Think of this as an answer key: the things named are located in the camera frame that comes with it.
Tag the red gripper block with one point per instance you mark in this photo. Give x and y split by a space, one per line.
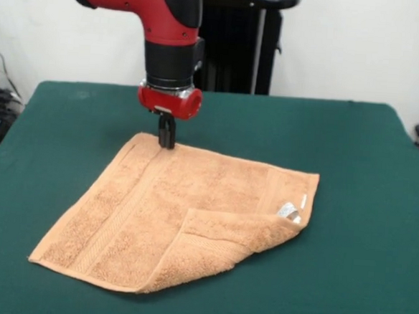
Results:
170 102

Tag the tan terry towel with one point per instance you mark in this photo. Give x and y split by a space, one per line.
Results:
155 214

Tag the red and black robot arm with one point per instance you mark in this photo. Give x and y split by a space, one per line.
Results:
151 16

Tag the dark green table cloth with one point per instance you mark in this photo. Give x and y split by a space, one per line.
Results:
366 283

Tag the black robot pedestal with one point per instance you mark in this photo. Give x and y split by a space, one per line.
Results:
246 41

